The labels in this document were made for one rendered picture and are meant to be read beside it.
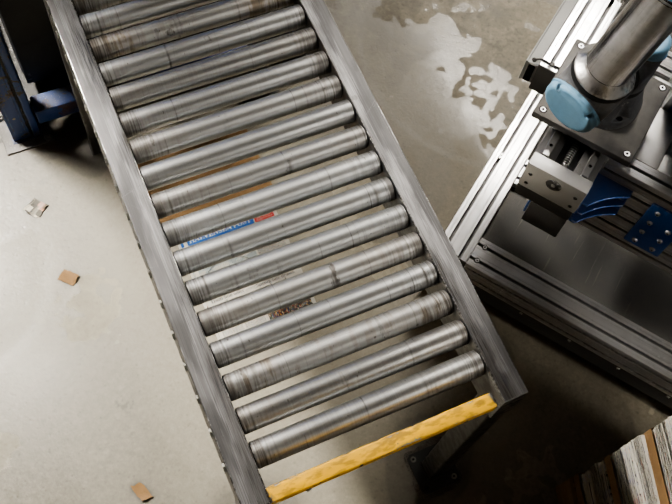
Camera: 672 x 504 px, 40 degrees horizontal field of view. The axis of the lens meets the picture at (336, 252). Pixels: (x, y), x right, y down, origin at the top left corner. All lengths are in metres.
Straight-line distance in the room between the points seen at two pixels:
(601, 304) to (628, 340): 0.11
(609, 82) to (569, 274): 0.90
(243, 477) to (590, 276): 1.23
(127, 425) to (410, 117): 1.24
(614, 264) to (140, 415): 1.31
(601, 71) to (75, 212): 1.59
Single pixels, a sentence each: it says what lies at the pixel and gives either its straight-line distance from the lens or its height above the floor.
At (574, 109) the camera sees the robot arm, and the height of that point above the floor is 1.01.
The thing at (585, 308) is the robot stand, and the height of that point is 0.23.
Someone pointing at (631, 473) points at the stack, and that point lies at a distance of 2.05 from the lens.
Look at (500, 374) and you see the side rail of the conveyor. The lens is 1.71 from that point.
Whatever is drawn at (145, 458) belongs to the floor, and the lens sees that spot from 2.45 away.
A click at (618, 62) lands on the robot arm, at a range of 1.65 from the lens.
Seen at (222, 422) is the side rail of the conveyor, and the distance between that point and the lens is 1.64.
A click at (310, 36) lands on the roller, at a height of 0.80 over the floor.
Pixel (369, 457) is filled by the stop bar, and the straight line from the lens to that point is 1.61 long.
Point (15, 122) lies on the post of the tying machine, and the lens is 2.78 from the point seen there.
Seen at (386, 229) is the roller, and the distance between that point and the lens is 1.79.
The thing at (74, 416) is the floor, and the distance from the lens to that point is 2.51.
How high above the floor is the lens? 2.39
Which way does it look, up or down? 66 degrees down
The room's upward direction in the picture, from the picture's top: 11 degrees clockwise
